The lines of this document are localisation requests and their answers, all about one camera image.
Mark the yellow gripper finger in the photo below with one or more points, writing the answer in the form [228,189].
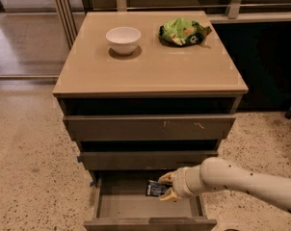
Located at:
[166,178]
[170,195]

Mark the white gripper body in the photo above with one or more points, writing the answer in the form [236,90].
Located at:
[179,183]

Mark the blueberry rxbar dark wrapper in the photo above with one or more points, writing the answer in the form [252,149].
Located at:
[155,189]

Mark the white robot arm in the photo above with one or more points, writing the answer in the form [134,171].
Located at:
[216,174]

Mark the middle grey drawer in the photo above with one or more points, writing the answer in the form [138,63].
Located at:
[143,160]

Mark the bottom open grey drawer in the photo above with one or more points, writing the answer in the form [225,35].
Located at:
[121,204]

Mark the top grey drawer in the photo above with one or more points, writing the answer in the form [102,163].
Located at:
[148,127]

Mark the grey drawer cabinet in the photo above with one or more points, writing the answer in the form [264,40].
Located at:
[154,80]

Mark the white ceramic bowl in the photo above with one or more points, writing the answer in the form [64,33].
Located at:
[123,40]

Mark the green chip bag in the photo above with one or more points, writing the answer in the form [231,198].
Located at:
[183,32]

